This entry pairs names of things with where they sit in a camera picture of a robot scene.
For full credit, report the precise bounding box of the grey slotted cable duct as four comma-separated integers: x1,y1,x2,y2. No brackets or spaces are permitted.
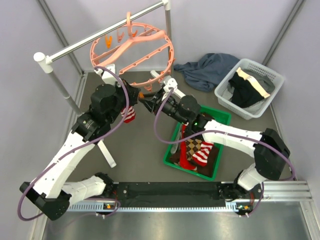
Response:
67,201,239,213

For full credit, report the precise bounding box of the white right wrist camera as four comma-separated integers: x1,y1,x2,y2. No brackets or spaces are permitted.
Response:
163,76,178,93

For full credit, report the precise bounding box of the pink round clip hanger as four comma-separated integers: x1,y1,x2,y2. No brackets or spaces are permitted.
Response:
89,11,175,92

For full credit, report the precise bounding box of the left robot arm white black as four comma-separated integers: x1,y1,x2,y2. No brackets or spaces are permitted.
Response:
20,80,140,221

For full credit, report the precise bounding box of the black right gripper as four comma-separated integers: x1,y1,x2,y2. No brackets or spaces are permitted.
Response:
139,89,188,126

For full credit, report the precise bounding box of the blue grey cloth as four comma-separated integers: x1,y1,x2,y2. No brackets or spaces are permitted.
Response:
173,53,240,93

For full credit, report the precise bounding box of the red white striped sock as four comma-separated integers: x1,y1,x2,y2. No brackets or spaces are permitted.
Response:
192,141,214,167
120,106,136,124

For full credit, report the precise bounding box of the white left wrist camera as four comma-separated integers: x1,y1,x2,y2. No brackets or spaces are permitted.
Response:
94,63,117,85

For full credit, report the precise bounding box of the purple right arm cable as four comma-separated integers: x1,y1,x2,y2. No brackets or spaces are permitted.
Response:
153,86,297,218

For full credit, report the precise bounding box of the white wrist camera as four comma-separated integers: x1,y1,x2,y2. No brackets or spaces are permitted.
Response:
163,76,178,93
94,63,117,85

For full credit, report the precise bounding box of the green plastic crate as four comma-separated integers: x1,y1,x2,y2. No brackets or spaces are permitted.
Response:
163,105,232,181

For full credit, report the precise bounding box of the white plastic laundry basket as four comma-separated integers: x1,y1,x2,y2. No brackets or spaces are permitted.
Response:
214,58,285,120

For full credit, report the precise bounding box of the brown argyle sock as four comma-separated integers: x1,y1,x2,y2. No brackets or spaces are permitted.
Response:
185,138,202,161

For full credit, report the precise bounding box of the white and silver drying rack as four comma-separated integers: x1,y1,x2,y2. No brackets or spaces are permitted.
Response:
33,0,197,169

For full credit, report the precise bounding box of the black cream garment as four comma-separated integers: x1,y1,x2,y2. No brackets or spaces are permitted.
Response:
228,67,271,108

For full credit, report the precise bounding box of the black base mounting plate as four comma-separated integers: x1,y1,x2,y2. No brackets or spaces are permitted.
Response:
113,182,226,208

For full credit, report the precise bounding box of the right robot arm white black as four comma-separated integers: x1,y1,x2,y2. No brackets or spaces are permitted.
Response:
138,87,293,198

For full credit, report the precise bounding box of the grey garment in basket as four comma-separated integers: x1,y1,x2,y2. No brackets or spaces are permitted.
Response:
243,69,275,94

